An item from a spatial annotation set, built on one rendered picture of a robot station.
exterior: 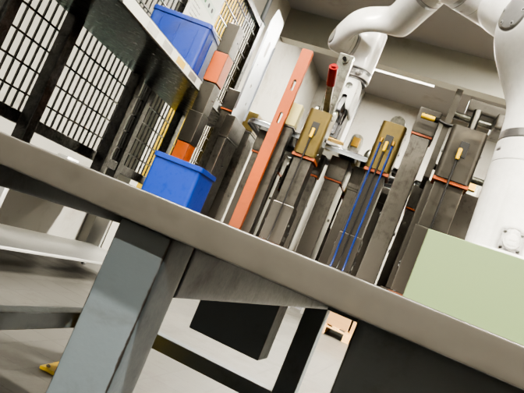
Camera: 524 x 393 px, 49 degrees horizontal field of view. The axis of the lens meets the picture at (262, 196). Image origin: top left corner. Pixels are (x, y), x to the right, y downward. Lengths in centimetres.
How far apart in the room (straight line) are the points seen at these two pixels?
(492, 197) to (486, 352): 32
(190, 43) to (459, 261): 94
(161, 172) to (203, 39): 47
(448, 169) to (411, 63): 670
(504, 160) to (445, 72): 696
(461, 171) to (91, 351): 80
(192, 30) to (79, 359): 95
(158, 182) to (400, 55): 696
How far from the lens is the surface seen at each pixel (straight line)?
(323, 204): 149
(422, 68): 787
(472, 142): 124
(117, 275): 75
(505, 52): 96
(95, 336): 76
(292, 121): 146
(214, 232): 66
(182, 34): 150
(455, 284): 77
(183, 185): 111
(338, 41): 164
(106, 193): 73
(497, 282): 78
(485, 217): 88
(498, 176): 90
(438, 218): 122
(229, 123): 159
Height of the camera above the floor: 69
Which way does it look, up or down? 5 degrees up
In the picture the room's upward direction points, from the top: 23 degrees clockwise
